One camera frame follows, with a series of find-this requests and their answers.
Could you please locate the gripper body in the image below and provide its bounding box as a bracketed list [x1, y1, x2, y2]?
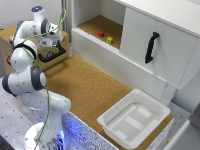
[39, 30, 64, 48]

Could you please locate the wooden drawer box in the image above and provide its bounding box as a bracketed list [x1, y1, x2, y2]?
[0, 23, 71, 75]

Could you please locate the white cabinet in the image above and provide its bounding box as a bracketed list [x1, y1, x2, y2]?
[71, 0, 200, 105]

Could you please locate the yellow block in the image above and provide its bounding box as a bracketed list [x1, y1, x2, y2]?
[106, 36, 115, 45]

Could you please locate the white plastic box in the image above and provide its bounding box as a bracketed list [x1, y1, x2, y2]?
[96, 88, 172, 150]

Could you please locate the white sliding door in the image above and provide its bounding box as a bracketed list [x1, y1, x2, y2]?
[119, 6, 200, 90]

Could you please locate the black drawer handle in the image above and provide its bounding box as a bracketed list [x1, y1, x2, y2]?
[37, 44, 67, 64]

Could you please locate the green cable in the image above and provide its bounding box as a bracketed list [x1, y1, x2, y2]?
[21, 8, 68, 150]

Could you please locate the black door handle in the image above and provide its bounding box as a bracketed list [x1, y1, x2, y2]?
[144, 31, 160, 65]

